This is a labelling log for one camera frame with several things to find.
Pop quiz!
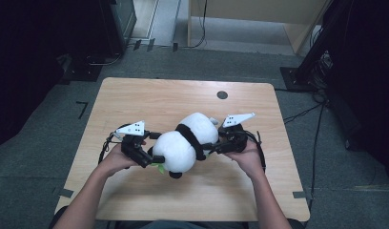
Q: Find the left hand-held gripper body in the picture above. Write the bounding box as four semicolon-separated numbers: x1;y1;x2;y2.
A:
115;120;151;169

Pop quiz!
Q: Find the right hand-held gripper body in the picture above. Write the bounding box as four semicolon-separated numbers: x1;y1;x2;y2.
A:
221;112;256;154

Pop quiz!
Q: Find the panda plush toy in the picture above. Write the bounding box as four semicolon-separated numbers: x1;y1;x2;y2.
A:
150;112;220;179

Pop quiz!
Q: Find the person's left hand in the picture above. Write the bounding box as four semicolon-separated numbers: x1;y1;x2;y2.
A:
98;144;138;177

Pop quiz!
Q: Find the person's right hand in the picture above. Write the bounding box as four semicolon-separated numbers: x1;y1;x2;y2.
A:
227;139;266;180

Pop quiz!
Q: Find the person's dark clothing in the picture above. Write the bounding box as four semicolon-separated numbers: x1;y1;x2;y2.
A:
114;220;248;229

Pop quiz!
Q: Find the black metal stand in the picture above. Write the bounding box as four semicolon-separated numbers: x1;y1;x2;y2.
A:
279;0;354;94

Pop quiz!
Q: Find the person's right leg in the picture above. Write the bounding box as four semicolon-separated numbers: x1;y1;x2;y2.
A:
287;219;306;229

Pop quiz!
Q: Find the person's leg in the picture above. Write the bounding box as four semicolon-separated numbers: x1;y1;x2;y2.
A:
287;219;306;229
49;205;68;229

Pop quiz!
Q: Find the person's left leg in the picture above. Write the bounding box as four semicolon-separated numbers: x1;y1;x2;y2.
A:
49;205;68;229

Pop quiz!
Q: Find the black cabinet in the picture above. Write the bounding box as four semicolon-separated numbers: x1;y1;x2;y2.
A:
98;0;138;56

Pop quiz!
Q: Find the light wooden cabinet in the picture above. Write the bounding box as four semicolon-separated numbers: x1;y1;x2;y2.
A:
186;0;335;55

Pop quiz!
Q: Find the dark curtain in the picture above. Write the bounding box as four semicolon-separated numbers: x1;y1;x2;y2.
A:
322;0;389;190
0;0;103;151

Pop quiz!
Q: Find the left hand-held gripper cable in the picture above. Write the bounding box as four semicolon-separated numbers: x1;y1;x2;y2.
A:
100;123;133;165

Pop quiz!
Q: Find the hand-held gripper cable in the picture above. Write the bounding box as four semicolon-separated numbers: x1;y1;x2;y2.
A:
100;123;133;165
243;130;267;175

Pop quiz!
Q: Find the right hand-held gripper cable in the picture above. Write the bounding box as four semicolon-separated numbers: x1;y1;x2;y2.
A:
243;130;267;175

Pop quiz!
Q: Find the short black floor cable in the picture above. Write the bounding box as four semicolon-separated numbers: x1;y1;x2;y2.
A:
282;101;325;125

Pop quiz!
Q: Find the long black floor cable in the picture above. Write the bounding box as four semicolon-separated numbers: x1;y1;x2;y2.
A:
305;103;326;223

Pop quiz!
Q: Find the black looped floor cable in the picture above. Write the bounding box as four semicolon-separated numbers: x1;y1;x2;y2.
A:
86;52;123;67

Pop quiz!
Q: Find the black floor base plate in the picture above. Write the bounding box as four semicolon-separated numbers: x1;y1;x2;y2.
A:
62;61;104;83

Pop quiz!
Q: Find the tangle of cables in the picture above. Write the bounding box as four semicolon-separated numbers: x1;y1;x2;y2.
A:
310;51;334;103

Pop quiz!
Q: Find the black hanging cable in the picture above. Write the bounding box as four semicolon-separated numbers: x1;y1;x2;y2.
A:
182;0;209;50

